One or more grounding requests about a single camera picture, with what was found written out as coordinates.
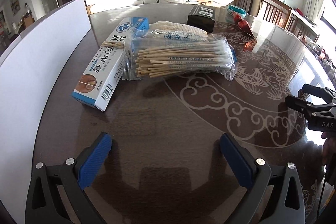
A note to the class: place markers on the person's right hand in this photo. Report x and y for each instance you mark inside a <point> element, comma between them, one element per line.
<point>330,150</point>

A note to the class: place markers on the black box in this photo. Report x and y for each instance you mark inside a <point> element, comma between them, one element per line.
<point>200,20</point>

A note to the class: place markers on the cluttered side table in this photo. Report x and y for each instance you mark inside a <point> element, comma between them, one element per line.
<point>320,52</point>

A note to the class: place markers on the wall painting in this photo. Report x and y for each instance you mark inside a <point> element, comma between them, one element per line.
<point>14,2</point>

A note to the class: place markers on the white cardboard box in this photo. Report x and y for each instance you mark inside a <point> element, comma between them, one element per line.
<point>34,95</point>

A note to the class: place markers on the blue and white carton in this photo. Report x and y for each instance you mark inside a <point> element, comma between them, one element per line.
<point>107,69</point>

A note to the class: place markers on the cotton swab pack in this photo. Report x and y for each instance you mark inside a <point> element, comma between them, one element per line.
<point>178,58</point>

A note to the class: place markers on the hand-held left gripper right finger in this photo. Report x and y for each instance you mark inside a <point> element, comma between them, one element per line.
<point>237,161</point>

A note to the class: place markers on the brown cardboard box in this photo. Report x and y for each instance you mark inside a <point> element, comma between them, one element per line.
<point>90,9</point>

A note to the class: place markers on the wooden dining chair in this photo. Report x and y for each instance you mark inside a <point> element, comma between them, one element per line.
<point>273,8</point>
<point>302,24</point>

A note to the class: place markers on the teal round tin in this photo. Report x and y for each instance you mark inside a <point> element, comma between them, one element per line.
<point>236,9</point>

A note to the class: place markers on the cream knit glove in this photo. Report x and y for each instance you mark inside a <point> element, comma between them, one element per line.
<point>181,27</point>

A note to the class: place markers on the red foil packet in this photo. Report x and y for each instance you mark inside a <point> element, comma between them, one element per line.
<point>242,24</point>

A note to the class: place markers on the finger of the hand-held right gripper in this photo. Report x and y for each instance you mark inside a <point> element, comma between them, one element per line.
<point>315,90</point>
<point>296,103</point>

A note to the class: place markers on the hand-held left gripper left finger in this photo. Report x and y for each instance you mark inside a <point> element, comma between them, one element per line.
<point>95,158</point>

